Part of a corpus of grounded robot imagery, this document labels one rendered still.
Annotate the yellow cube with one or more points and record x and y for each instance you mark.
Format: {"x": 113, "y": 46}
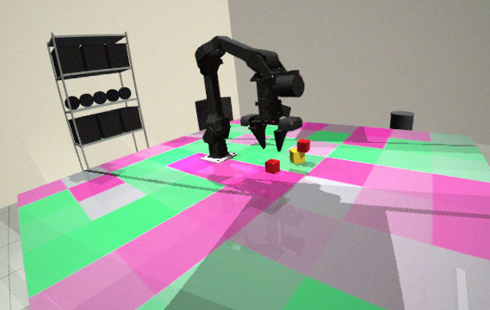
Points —
{"x": 296, "y": 157}

